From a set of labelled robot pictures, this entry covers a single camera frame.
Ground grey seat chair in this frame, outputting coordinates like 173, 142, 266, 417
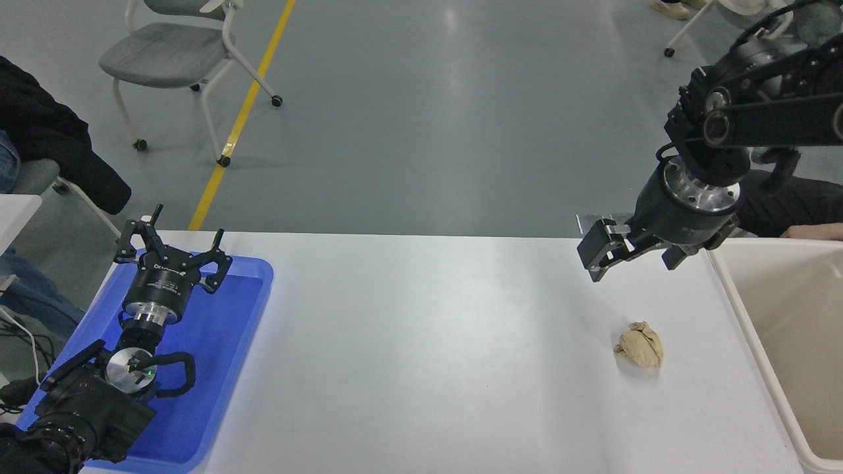
10, 160, 122, 241

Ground large pale plastic bin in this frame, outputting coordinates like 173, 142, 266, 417
706, 237, 843, 474

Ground blue plastic tray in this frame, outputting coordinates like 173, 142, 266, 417
16, 253, 275, 474

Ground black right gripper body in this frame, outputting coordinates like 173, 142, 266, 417
626, 165, 740, 248

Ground white cable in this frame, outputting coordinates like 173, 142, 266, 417
0, 304, 41, 386

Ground small white table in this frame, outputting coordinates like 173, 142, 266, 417
0, 194, 43, 254

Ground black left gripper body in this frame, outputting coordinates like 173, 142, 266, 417
125, 253, 202, 316

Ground person's hand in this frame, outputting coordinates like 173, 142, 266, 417
779, 223, 843, 240

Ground grey chair with white frame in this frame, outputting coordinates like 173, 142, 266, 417
97, 0, 284, 168

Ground black cable bundle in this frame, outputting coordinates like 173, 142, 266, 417
0, 326, 57, 422

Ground person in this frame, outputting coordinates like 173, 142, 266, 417
0, 56, 132, 343
734, 170, 843, 238
651, 0, 709, 20

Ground crumpled tan paper ball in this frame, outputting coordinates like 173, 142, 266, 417
613, 321, 665, 369

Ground white frame wheeled chair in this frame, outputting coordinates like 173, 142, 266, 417
664, 0, 794, 58

